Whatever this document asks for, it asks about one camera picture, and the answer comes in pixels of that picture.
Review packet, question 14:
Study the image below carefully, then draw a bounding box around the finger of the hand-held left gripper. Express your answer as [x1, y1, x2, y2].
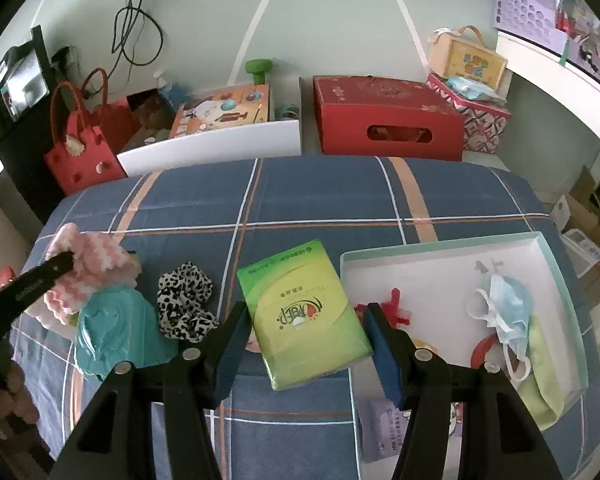
[0, 251, 76, 341]

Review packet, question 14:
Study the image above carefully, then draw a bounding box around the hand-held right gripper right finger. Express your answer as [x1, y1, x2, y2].
[362, 302, 563, 480]

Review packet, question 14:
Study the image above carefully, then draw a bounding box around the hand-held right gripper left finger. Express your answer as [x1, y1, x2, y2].
[45, 301, 253, 480]

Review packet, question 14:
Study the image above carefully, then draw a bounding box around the purple packet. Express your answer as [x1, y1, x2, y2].
[357, 399, 412, 463]

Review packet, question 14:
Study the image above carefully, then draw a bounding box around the pink striped cloth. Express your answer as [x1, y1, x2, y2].
[27, 223, 141, 326]

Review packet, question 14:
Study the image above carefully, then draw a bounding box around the green tissue pack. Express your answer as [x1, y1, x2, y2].
[236, 238, 376, 392]

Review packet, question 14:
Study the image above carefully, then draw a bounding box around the white box with mint rim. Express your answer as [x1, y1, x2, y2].
[340, 231, 591, 466]

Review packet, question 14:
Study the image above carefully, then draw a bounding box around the blue face mask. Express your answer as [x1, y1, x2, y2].
[464, 274, 535, 381]

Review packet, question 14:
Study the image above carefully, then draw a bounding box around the lime green cloth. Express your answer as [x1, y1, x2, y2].
[517, 315, 576, 431]

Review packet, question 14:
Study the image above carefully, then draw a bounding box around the person's left hand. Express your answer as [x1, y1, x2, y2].
[2, 360, 41, 426]

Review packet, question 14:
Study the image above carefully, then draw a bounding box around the leopard print scrunchie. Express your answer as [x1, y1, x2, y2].
[157, 261, 221, 343]

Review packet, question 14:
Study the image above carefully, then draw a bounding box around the red tape roll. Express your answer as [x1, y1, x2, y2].
[470, 332, 511, 368]

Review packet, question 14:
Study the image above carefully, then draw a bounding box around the teal cloth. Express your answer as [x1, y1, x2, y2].
[74, 287, 173, 383]

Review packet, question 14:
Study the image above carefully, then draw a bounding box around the black cabinet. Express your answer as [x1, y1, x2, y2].
[0, 110, 56, 223]

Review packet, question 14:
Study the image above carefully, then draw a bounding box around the red felt bag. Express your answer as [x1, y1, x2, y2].
[44, 67, 136, 197]

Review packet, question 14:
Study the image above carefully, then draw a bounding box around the blue plaid blanket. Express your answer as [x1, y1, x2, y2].
[10, 155, 600, 480]

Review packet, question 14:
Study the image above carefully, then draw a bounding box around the white storage bin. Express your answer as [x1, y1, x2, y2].
[116, 77, 303, 178]

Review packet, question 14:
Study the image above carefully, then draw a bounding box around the black framed screen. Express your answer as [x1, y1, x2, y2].
[0, 25, 51, 143]

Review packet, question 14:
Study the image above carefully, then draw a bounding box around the white appliance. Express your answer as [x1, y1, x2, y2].
[562, 227, 600, 266]

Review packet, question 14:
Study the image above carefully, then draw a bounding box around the brown cardboard box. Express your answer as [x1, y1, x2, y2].
[552, 192, 600, 241]

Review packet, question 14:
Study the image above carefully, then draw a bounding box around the colourful toy box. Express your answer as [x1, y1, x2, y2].
[169, 83, 272, 141]

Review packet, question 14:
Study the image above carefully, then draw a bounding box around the blue plastic bag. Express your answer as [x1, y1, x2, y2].
[155, 72, 193, 108]

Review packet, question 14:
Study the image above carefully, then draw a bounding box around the patterned tin box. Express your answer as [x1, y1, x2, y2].
[426, 72, 512, 154]

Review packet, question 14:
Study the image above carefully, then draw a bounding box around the red cardboard box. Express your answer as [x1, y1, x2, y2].
[312, 75, 465, 162]

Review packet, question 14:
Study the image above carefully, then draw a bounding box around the light blue wipes pack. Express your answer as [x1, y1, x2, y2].
[445, 76, 501, 103]

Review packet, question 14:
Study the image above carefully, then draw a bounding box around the green dumbbell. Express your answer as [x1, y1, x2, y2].
[245, 59, 276, 87]

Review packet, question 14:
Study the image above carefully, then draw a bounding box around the white desk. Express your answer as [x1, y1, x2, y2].
[495, 30, 600, 171]

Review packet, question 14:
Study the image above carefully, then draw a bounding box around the pile of small desk items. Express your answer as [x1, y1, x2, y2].
[555, 0, 600, 91]

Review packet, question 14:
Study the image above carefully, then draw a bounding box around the purple perforated basket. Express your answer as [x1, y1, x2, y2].
[492, 0, 571, 53]

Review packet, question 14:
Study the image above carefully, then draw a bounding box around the yellow toy case with handle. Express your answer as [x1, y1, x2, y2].
[426, 25, 509, 93]

